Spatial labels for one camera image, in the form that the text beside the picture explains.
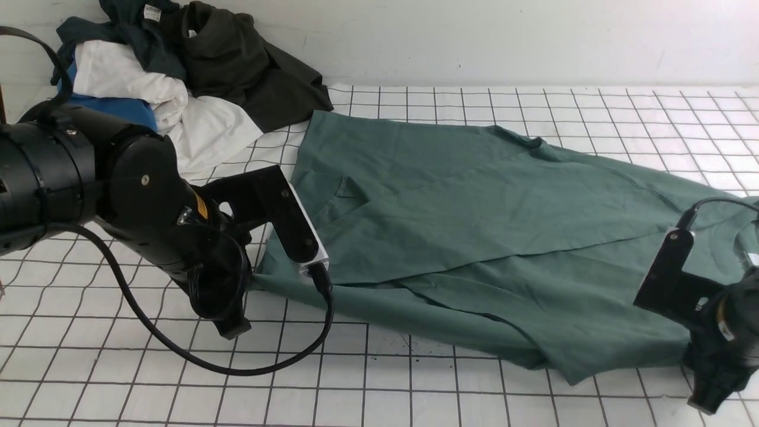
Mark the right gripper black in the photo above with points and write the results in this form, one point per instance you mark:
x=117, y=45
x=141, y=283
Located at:
x=716, y=377

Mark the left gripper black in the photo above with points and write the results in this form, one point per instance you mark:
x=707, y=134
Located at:
x=185, y=235

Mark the green long-sleeve shirt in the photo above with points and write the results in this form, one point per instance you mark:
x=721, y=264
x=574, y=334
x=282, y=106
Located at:
x=485, y=239

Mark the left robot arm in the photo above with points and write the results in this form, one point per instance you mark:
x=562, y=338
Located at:
x=83, y=166

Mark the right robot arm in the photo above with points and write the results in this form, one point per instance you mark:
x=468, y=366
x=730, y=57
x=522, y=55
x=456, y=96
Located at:
x=724, y=354

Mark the white shirt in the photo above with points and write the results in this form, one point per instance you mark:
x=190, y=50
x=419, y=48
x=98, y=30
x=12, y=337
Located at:
x=206, y=131

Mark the blue shirt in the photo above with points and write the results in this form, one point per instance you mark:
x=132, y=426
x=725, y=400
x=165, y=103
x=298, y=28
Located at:
x=118, y=110

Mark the dark olive shirt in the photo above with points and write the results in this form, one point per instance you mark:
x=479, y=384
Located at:
x=225, y=56

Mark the dark teal shirt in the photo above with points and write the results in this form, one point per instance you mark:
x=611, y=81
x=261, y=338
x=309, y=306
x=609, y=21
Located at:
x=131, y=23

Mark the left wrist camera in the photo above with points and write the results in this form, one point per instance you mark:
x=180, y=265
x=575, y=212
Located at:
x=265, y=196

